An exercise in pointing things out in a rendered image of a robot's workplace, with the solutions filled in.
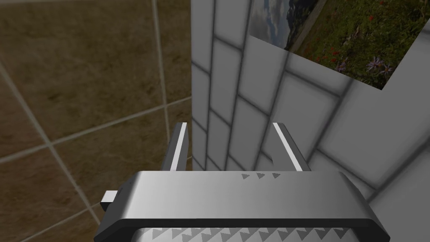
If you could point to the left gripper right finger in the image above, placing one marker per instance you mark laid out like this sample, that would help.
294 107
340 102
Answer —
286 151

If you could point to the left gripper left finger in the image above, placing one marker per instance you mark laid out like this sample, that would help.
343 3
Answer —
175 151

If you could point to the landscape picture with flowers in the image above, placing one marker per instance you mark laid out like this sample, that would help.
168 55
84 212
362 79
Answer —
352 37

